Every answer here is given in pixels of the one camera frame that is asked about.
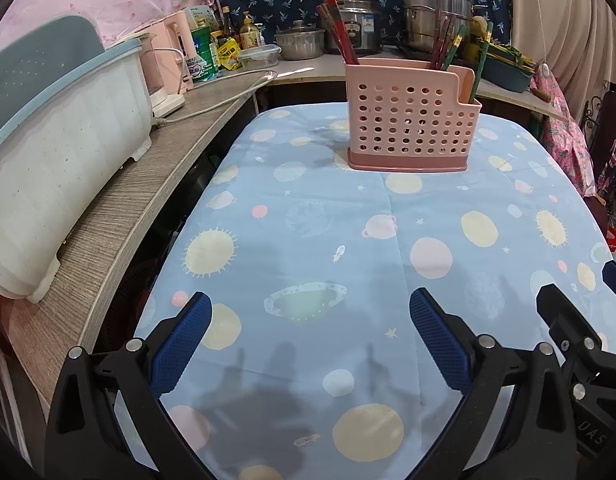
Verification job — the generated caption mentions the beige curtain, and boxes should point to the beige curtain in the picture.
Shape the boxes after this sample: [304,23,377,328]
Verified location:
[505,0,616,81]

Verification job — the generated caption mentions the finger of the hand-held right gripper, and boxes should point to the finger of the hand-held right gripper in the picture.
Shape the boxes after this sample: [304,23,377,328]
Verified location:
[535,284,616,402]
[602,261,616,311]

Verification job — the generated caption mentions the clear jug with white base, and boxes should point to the clear jug with white base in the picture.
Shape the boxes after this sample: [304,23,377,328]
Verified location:
[138,32,186,116]

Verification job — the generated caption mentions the pink perforated utensil basket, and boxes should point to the pink perforated utensil basket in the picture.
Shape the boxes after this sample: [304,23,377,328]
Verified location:
[345,57,483,172]

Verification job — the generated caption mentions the steel rice cooker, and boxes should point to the steel rice cooker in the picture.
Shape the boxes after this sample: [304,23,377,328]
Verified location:
[328,0,381,56]

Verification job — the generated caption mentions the green tin can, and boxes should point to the green tin can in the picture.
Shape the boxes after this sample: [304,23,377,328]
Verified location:
[190,25,219,83]

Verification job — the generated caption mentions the white carton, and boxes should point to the white carton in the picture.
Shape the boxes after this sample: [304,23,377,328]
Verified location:
[185,5,219,31]

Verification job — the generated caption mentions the dark sauce bottle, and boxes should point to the dark sauce bottle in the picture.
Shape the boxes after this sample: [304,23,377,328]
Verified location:
[222,6,239,41]

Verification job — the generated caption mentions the stacked steel steamer pot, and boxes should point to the stacked steel steamer pot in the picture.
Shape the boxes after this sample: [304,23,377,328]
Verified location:
[400,0,474,53]

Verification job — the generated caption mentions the yellow-green bowl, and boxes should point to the yellow-green bowl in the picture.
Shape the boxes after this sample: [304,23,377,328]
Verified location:
[488,42,536,68]

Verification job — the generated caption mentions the small steel pot with lid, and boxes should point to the small steel pot with lid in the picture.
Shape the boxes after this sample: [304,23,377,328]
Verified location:
[275,20,326,61]

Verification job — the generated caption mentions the clear food container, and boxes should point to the clear food container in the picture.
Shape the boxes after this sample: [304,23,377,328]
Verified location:
[238,44,281,68]

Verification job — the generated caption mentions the pale kitchen worktop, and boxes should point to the pale kitchen worktop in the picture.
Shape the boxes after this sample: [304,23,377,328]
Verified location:
[258,47,571,121]

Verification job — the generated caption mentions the blue planet-print tablecloth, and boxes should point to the blue planet-print tablecloth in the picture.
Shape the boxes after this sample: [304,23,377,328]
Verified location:
[112,102,616,480]

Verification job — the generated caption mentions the yellow snack packet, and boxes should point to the yellow snack packet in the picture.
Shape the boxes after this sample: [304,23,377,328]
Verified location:
[217,40,243,71]

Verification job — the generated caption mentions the green chopstick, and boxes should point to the green chopstick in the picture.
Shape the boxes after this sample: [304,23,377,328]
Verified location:
[470,22,490,105]
[443,25,466,72]

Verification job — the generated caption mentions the grey wooden counter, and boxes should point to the grey wooden counter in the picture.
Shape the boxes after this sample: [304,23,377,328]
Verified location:
[0,70,273,391]

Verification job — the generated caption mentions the pink floral garment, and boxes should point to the pink floral garment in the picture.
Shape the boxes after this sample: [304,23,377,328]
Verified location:
[533,72,596,196]

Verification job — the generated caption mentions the white dish rack bin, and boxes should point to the white dish rack bin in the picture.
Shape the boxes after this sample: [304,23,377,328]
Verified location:
[0,15,156,303]

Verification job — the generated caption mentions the white power cable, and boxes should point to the white power cable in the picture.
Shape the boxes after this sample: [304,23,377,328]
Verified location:
[152,72,273,126]

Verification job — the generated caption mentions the yellow oil bottle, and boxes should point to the yellow oil bottle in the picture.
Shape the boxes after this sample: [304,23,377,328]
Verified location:
[239,11,261,51]

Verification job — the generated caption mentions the red chopstick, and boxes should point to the red chopstick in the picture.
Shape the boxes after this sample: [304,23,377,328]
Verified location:
[322,0,359,65]

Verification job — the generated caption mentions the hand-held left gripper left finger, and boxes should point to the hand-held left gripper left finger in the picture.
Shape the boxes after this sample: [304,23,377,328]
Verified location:
[42,292,213,480]

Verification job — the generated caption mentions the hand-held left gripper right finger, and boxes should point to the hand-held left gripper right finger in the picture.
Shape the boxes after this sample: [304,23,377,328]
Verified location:
[409,287,579,480]

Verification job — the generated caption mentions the blue plastic basin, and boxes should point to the blue plastic basin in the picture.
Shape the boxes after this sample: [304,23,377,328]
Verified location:
[480,57,536,93]

